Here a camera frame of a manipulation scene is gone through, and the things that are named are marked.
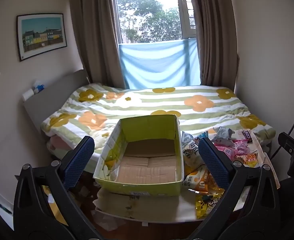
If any pink pillow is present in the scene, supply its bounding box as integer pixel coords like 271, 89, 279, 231
47, 134, 70, 151

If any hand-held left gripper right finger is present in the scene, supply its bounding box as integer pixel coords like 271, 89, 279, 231
187, 137, 281, 240

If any window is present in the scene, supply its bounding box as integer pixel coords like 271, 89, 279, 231
114, 0, 197, 43

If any grey snack packet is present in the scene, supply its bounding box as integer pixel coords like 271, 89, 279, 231
210, 126, 235, 145

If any brown curtain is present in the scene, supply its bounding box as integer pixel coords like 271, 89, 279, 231
186, 0, 239, 91
68, 0, 126, 90

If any white grey chips bag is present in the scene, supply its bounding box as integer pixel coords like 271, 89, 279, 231
181, 131, 205, 171

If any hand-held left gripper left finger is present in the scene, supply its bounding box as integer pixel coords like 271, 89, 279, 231
13, 135, 105, 240

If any grey bed headboard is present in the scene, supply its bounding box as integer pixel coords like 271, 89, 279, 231
23, 69, 91, 131

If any white packet purple label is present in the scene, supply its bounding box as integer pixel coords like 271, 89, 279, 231
233, 129, 254, 143

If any small pink snack packet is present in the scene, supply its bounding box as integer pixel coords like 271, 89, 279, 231
233, 140, 253, 156

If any orange red snack packet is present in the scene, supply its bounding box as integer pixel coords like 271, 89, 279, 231
236, 152, 259, 168

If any pink striped waffle packet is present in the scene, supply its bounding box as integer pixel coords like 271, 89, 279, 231
214, 143, 238, 160

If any yellow black snack packet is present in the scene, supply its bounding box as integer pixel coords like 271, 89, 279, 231
195, 189, 225, 220

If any orange white cake packet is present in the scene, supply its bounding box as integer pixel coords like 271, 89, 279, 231
184, 165, 220, 193

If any striped floral blanket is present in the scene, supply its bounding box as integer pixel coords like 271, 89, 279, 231
41, 83, 277, 161

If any light blue cloth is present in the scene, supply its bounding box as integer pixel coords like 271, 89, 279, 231
118, 39, 202, 90

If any blue white bottle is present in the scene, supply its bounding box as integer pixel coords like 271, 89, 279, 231
33, 81, 46, 93

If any framed houses picture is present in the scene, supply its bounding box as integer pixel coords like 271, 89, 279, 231
16, 13, 68, 62

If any yellow-green cardboard box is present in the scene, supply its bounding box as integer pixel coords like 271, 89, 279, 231
93, 114, 185, 197

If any white tissue roll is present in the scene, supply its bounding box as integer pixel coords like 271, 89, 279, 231
22, 89, 35, 102

